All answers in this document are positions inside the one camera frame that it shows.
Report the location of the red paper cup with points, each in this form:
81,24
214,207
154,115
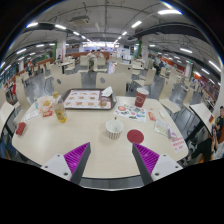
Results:
141,98

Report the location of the white striped cup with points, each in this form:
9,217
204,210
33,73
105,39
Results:
114,130

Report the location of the ceiling air conditioner unit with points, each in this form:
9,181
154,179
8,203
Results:
80,20

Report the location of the colourful sticker sheet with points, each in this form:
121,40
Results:
130,112

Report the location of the group of beige chairs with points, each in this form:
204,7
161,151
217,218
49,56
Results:
148,77

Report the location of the group of ceiling lights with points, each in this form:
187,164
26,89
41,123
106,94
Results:
169,12

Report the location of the clear bottle with tan cap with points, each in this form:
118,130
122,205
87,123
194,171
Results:
61,113

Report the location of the small red packet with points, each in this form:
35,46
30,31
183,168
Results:
151,116

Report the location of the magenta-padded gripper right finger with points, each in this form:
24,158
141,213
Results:
148,159

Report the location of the clear plastic bag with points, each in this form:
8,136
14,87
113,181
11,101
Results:
162,128

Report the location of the dark brown food tray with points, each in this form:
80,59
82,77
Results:
63,98

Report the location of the white printed card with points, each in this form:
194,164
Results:
31,115

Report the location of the white crumpled napkin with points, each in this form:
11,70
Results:
107,92

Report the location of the small white wrapper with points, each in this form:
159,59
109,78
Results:
162,113

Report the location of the paper snack bag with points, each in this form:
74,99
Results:
45,105

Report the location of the pink printed table sign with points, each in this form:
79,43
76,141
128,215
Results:
179,144

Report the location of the beige neighbouring table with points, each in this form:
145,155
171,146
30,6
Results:
201,111

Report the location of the person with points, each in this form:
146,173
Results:
205,148
157,67
220,121

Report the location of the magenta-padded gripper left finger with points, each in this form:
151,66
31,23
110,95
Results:
74,159

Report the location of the printed paper tray liner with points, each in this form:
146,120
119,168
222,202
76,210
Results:
83,99

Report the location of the brown fried snack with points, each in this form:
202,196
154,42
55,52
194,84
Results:
103,103

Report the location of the flat round red coaster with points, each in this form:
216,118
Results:
135,136

